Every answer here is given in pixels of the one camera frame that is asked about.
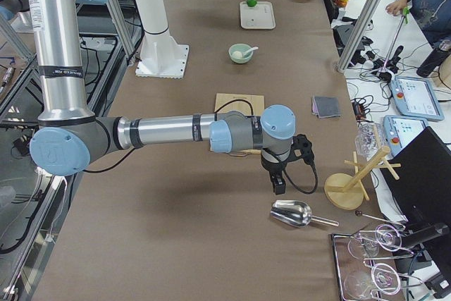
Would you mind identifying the grey folded cloth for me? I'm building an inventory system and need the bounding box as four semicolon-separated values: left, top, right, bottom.
311;96;341;118

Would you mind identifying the green lime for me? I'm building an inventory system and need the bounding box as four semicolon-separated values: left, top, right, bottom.
246;0;257;8

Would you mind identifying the seated person in blue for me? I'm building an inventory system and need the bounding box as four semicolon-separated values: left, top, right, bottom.
385;0;450;47

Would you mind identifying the wine glass rack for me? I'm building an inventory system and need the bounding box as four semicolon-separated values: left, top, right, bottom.
330;223;423;300

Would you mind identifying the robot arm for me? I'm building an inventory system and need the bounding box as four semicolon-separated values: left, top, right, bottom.
28;0;314;195

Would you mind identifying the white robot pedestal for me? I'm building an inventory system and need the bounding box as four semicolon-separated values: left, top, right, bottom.
135;0;189;79

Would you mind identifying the white ceramic spoon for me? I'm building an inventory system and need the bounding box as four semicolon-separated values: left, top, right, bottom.
242;47;259;58

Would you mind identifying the white steamed bun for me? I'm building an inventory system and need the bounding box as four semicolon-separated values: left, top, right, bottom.
232;51;243;59

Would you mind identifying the bamboo cutting board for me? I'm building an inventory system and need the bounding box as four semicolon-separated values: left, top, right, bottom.
210;93;265;156

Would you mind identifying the cream rabbit tray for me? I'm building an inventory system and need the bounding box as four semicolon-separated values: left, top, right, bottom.
240;1;276;30

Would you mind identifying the mint green bowl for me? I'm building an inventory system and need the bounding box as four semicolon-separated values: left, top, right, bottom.
228;43;254;64

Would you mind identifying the black monitor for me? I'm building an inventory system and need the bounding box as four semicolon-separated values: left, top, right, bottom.
381;127;450;225

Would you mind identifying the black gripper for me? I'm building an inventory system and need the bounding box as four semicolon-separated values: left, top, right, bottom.
261;134;313;195

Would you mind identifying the wooden mug tree stand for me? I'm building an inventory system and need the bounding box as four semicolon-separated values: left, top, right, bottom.
324;146;401;210

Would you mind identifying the teach pendant tablet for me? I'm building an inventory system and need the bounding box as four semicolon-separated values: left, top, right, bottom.
383;115;428;156
390;75;445;121

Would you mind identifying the metal scoop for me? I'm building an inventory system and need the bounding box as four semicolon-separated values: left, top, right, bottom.
270;199;340;228

